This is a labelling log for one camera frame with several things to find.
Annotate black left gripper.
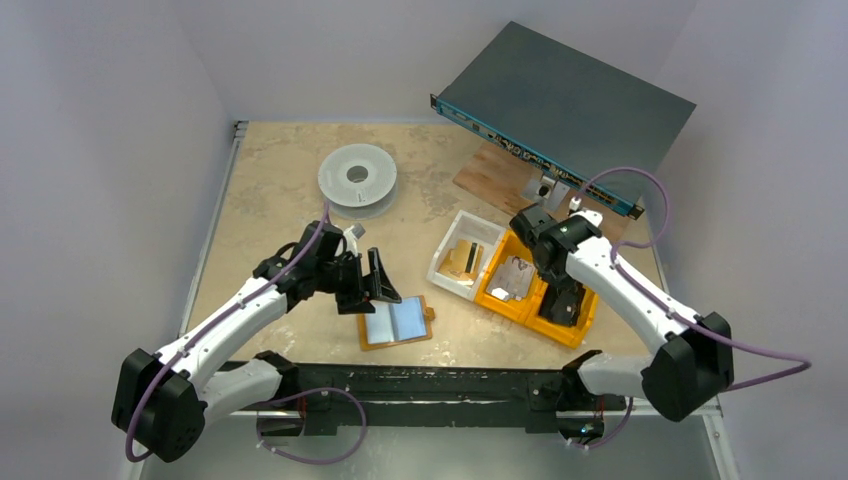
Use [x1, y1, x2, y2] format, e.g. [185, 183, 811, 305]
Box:
[315, 248, 399, 314]

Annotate yellow leather card holder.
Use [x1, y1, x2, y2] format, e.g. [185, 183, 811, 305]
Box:
[357, 296, 436, 351]

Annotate gold credit cards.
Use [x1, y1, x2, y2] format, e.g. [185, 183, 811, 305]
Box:
[438, 239, 484, 287]

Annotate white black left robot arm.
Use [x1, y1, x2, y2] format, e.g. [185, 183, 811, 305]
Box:
[111, 220, 402, 462]

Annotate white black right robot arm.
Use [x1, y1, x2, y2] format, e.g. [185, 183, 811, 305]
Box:
[509, 205, 734, 422]

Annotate white card in bin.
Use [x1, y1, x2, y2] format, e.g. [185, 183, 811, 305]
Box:
[486, 256, 536, 302]

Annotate yellow plastic bin right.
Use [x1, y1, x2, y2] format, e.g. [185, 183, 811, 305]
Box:
[524, 283, 598, 349]

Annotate yellow plastic bin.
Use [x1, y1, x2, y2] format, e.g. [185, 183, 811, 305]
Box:
[474, 230, 547, 325]
[524, 283, 598, 349]

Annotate yellow plastic bin middle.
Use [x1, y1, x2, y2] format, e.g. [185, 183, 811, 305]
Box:
[474, 230, 547, 325]

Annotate white filament spool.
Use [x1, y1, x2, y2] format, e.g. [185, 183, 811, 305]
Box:
[317, 143, 398, 221]

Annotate white plastic bin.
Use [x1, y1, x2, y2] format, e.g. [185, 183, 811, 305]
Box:
[427, 210, 506, 301]

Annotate brown wooden board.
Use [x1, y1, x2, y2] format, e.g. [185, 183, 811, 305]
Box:
[453, 143, 576, 220]

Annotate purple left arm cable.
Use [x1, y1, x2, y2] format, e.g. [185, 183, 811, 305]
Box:
[124, 201, 333, 464]

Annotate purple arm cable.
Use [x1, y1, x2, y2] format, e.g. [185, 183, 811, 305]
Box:
[572, 166, 813, 393]
[124, 201, 333, 464]

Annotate grey metal stand bracket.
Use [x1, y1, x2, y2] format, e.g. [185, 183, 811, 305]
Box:
[521, 172, 571, 213]

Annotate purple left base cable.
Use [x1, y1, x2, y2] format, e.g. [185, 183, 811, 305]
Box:
[255, 385, 369, 465]

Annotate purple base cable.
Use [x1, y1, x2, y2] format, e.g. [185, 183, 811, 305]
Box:
[255, 385, 369, 465]
[566, 397, 634, 452]

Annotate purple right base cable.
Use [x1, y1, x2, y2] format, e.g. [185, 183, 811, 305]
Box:
[566, 397, 634, 452]

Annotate blue grey network switch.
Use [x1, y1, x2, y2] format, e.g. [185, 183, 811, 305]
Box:
[430, 21, 696, 220]

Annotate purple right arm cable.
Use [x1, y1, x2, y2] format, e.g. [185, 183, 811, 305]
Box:
[572, 166, 813, 393]

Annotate aluminium frame rail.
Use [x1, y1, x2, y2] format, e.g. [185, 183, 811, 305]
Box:
[117, 120, 249, 479]

